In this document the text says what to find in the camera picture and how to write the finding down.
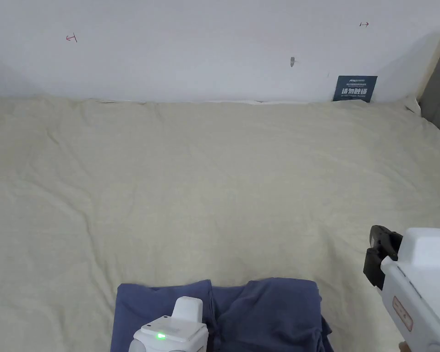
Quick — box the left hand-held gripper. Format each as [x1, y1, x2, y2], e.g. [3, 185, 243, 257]
[129, 296, 209, 352]

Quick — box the bed with beige sheet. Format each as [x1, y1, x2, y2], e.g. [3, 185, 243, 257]
[0, 93, 440, 352]

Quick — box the grey padded headboard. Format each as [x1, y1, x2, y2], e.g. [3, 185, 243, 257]
[416, 25, 440, 142]

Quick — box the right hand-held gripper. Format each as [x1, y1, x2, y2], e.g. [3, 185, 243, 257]
[363, 225, 440, 352]

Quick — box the dark blue printed card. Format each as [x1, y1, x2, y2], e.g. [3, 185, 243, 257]
[331, 75, 378, 104]

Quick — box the dark blue garment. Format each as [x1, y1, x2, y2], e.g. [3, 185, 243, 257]
[110, 279, 334, 352]

